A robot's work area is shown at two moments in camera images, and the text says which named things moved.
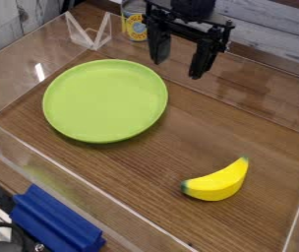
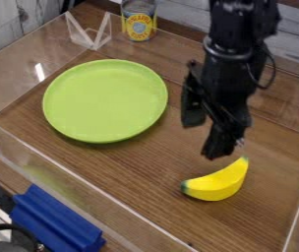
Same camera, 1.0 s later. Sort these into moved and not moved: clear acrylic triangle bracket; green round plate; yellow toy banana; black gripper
Moved: black gripper
Not moved: yellow toy banana; clear acrylic triangle bracket; green round plate
